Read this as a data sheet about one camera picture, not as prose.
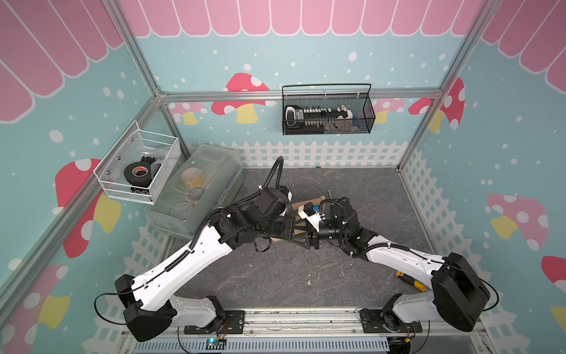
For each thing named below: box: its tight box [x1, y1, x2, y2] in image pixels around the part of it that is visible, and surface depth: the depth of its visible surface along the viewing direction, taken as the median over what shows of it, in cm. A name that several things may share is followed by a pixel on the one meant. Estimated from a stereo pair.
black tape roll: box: [123, 161, 152, 188], surface depth 71 cm
